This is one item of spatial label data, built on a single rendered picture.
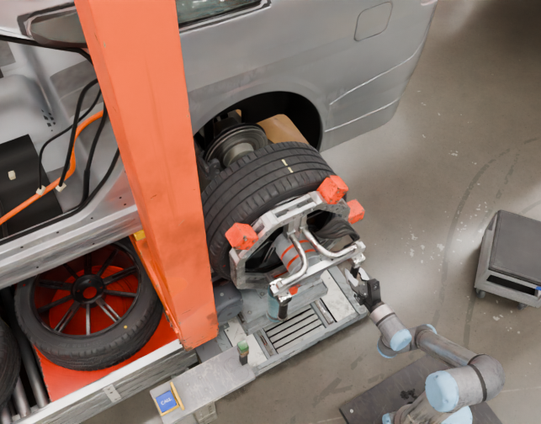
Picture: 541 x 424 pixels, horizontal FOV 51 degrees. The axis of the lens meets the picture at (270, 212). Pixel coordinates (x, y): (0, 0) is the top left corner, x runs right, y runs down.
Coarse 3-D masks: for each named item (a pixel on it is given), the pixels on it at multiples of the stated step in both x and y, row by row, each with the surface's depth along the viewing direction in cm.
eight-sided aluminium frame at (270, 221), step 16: (288, 208) 215; (304, 208) 214; (320, 208) 219; (336, 208) 227; (256, 224) 214; (272, 224) 210; (336, 240) 251; (240, 256) 217; (320, 256) 257; (240, 272) 227; (272, 272) 255; (288, 272) 255; (240, 288) 237; (256, 288) 246
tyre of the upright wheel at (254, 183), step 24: (288, 144) 228; (240, 168) 219; (264, 168) 217; (288, 168) 218; (312, 168) 223; (216, 192) 220; (240, 192) 216; (264, 192) 212; (288, 192) 214; (216, 216) 220; (240, 216) 213; (216, 240) 220; (216, 264) 229
